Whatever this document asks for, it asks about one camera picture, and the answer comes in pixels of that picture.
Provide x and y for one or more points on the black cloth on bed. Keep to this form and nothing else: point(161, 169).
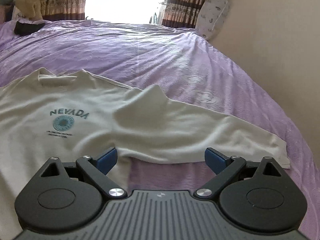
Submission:
point(24, 29)

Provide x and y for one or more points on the right striped curtain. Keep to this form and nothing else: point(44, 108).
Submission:
point(181, 13)

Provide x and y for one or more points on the white patterned pillow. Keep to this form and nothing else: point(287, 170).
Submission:
point(211, 18)

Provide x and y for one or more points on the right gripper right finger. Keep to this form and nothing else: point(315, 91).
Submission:
point(227, 170)

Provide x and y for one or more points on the cream Nevada sweatshirt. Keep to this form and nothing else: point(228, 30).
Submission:
point(44, 115)

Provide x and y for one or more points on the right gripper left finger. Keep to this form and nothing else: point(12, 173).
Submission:
point(94, 170)

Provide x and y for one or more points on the beige plush toy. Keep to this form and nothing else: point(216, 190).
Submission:
point(31, 9)

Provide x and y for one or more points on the purple bed sheet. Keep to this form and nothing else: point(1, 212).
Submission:
point(186, 67)

